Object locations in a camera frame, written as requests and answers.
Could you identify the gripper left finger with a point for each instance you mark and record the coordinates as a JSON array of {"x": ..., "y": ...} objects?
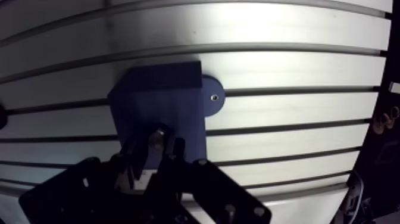
[{"x": 78, "y": 194}]

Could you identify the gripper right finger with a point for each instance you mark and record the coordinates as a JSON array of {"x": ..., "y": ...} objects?
[{"x": 212, "y": 194}]

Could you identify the steel bolt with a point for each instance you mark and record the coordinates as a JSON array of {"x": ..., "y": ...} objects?
[{"x": 156, "y": 139}]

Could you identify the dark blue-grey block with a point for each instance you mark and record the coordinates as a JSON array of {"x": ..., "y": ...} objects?
[{"x": 168, "y": 106}]

